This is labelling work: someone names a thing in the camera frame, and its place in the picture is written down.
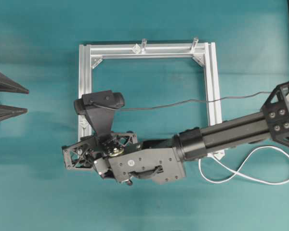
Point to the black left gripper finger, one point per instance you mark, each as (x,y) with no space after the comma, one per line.
(8,85)
(7,112)

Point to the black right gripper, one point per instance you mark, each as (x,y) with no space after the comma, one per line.
(91,154)

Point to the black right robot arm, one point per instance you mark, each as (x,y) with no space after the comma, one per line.
(121,157)

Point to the metal pin top middle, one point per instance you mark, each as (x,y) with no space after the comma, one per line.
(143,45)

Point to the metal pin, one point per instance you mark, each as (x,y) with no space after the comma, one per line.
(143,45)
(194,44)

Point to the metal pin top right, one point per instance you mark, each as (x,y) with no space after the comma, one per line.
(194,44)

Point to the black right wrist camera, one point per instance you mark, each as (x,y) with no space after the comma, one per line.
(98,108)

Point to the square aluminium extrusion frame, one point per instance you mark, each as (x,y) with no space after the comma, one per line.
(90,56)

